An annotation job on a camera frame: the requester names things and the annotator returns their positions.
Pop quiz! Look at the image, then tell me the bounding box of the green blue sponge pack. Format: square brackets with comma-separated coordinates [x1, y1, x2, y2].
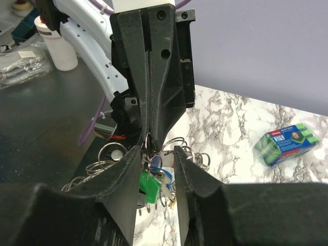
[253, 123, 321, 167]

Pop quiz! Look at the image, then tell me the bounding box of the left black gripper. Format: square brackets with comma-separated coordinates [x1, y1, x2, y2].
[110, 4, 195, 150]

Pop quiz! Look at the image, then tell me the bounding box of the white cylinder container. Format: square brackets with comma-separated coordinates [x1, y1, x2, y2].
[34, 15, 78, 71]

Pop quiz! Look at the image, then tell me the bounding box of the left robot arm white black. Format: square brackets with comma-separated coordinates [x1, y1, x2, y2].
[35, 1, 196, 152]

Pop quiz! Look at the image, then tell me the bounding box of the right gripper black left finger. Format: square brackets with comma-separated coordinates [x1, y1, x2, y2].
[0, 145, 142, 246]

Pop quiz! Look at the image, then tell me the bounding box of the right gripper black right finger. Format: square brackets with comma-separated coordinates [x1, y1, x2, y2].
[174, 146, 327, 245]

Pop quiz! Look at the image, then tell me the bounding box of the metal toothed key ring disc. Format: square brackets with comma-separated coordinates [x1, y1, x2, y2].
[61, 137, 211, 200]

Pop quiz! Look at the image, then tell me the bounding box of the bunch of keys with tags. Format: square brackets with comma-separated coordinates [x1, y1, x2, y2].
[137, 151, 176, 213]

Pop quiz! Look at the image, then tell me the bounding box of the clear plastic bag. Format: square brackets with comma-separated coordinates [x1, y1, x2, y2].
[1, 46, 52, 89]

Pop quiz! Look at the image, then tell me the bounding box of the key with green tag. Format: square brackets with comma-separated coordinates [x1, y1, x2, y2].
[139, 170, 161, 204]

